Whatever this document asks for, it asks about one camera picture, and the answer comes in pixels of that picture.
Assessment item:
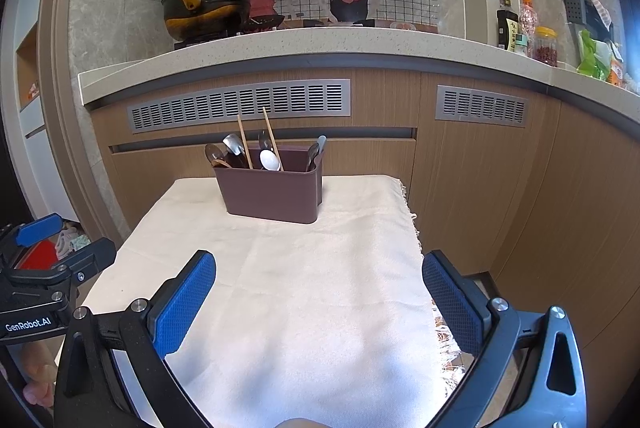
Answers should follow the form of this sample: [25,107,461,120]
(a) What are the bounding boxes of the white cupboard with niche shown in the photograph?
[0,23,48,149]

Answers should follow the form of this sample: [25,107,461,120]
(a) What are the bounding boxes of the short grey vent grille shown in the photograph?
[436,84,528,126]

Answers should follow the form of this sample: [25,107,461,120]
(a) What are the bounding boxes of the cream fringed cloth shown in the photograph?
[80,175,463,428]

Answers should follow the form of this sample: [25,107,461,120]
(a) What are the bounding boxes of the green plastic bag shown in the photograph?
[577,29,613,81]

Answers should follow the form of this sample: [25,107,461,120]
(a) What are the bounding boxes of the black wall utensil rack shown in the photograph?
[564,0,613,41]

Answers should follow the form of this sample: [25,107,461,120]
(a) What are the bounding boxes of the person's left hand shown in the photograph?
[20,348,57,409]

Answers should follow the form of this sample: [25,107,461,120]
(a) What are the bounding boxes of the long grey vent grille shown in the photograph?
[126,79,352,132]

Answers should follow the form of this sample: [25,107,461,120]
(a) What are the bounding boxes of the small black pan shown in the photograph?
[241,14,286,34]

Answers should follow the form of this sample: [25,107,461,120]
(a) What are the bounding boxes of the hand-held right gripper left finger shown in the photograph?
[54,249,217,428]

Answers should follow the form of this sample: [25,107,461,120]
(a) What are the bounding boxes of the red floor mat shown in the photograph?
[15,240,57,269]

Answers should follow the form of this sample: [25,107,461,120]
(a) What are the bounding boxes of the stone kitchen countertop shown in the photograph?
[77,25,640,109]

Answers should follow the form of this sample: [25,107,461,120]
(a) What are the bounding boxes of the dark sauce bottle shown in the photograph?
[496,9,521,51]

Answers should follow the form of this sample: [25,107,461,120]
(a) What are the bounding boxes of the orange packet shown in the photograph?
[607,58,626,89]

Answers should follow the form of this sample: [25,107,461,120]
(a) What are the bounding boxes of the shiny metal spoon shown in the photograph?
[222,133,249,170]

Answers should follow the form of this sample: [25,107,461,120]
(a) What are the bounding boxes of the clear bottle orange cap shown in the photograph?
[520,0,538,44]

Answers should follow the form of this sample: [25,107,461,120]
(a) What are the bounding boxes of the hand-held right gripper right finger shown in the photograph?
[422,250,587,428]

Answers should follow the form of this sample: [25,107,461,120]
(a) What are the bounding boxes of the brown plastic utensil holder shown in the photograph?
[214,147,324,225]

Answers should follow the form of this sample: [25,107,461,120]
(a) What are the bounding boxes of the wooden chopstick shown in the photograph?
[263,107,284,171]
[237,114,252,170]

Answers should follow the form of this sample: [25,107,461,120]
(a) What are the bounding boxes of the clear jar yellow lid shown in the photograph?
[532,27,558,68]

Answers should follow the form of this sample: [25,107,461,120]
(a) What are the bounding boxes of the wooden kitchen cabinet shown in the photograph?
[90,68,640,359]

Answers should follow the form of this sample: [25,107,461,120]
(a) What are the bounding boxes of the bright window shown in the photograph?
[597,0,640,74]

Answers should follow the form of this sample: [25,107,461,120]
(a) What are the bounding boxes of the black wok yellow handle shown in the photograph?
[161,0,253,44]

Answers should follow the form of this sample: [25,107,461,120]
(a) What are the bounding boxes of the pale slippers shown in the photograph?
[55,228,92,259]

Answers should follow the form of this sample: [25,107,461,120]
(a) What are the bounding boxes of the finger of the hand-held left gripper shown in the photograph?
[0,214,65,269]
[52,236,117,289]

